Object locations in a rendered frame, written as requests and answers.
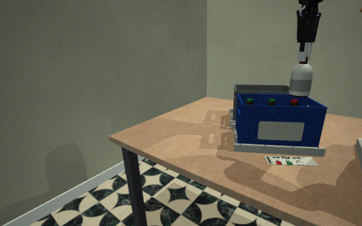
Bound dark grey divided crate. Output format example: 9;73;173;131
233;84;289;121

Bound white bottle with grey label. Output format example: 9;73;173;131
289;54;314;97

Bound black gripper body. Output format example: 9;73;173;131
299;0;323;19

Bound green bottle with pale green label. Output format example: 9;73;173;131
246;99;253;105
268;99;276;105

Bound dark blue crate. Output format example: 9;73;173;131
236;94;327;148

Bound red bottle with pink label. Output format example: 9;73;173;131
290;99;299;106

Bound white paper pick list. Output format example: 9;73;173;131
264;156;319;166

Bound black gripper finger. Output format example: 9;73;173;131
307;8;321;61
297;6;315;62

